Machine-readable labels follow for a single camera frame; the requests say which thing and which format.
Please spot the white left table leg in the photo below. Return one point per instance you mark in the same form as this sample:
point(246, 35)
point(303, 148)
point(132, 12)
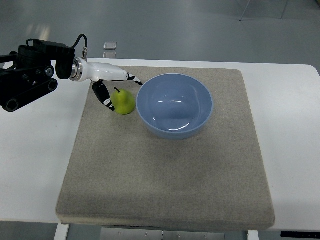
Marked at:
point(61, 232)

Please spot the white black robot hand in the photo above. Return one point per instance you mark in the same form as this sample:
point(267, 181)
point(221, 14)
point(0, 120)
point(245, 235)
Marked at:
point(98, 73)

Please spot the green pear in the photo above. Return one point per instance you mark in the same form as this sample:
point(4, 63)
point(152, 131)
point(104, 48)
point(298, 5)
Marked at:
point(123, 101)

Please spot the grey felt mat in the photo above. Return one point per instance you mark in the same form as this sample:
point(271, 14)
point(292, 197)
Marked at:
point(122, 175)

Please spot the white table leg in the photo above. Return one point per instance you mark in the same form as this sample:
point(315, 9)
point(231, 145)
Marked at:
point(61, 232)
point(253, 235)

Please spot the metal table frame plate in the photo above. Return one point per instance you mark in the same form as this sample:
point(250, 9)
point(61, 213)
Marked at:
point(141, 234)

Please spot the black table control panel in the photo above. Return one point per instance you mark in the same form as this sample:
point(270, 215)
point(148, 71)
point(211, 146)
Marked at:
point(300, 234)

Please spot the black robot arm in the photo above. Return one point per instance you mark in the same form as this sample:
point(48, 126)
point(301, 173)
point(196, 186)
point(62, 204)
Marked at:
point(31, 75)

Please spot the floor plate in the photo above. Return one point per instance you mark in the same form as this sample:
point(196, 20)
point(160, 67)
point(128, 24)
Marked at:
point(110, 45)
point(109, 55)

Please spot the background stand legs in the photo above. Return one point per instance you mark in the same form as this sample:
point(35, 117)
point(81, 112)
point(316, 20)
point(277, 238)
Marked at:
point(275, 9)

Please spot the upper floor plate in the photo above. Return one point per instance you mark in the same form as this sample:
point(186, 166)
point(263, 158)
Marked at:
point(110, 45)

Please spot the blue bowl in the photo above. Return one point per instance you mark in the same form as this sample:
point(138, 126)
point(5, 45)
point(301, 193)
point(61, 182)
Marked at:
point(174, 106)

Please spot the lower floor plate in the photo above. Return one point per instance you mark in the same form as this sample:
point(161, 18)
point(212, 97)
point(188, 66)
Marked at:
point(109, 55)

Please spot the white right table leg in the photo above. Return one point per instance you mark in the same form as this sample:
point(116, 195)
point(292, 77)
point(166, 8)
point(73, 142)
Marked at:
point(253, 235)

